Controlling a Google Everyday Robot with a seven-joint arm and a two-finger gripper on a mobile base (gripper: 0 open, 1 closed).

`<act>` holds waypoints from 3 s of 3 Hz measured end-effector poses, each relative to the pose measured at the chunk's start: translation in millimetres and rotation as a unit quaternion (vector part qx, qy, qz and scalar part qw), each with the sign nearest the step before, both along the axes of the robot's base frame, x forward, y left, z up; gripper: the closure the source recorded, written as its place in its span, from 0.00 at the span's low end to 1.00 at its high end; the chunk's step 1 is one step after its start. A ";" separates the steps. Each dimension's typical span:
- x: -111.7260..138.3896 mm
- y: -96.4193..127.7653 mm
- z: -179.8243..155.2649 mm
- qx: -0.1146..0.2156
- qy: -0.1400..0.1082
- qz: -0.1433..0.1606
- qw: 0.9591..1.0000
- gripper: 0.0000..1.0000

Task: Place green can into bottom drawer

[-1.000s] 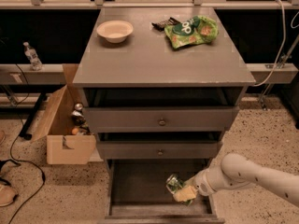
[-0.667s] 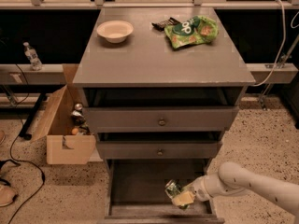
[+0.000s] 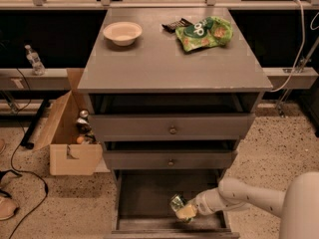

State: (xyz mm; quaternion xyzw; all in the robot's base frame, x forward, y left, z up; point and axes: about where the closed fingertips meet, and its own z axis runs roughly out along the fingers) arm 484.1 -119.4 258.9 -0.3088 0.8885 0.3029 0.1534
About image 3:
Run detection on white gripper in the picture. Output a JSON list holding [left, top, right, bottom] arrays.
[[175, 188, 220, 220]]

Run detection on green soda can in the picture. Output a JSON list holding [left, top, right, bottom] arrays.
[[169, 194, 187, 212]]

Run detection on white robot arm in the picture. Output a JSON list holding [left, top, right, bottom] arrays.
[[170, 172, 319, 239]]

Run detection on bottom grey drawer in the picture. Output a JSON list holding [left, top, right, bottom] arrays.
[[105, 169, 239, 239]]

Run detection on grey drawer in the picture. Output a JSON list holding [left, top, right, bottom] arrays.
[[104, 150, 237, 170], [105, 169, 239, 239], [89, 114, 255, 141]]

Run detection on middle grey drawer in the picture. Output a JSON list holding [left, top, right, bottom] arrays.
[[104, 150, 237, 170]]

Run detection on top grey drawer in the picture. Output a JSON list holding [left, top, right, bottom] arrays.
[[89, 114, 255, 141]]

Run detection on grey drawer cabinet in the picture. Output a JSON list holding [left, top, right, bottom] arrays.
[[77, 7, 274, 239]]

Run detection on items inside cardboard box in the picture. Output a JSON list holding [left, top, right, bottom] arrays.
[[76, 110, 96, 144]]

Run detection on cardboard box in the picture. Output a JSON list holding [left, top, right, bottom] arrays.
[[33, 69, 108, 175]]

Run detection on shoe at left edge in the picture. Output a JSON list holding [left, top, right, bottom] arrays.
[[0, 197, 18, 221]]

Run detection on green chip bag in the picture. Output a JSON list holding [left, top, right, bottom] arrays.
[[175, 16, 233, 52]]

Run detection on dark snack bar wrapper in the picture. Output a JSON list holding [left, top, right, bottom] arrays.
[[162, 18, 191, 33]]

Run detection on white bowl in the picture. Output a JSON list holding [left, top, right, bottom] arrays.
[[103, 22, 143, 47]]

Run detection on clear water bottle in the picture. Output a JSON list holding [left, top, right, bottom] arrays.
[[25, 45, 45, 76]]

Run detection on black floor cable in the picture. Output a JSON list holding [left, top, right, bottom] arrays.
[[0, 67, 50, 239]]

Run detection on white cable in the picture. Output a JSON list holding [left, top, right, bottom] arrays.
[[268, 0, 319, 94]]

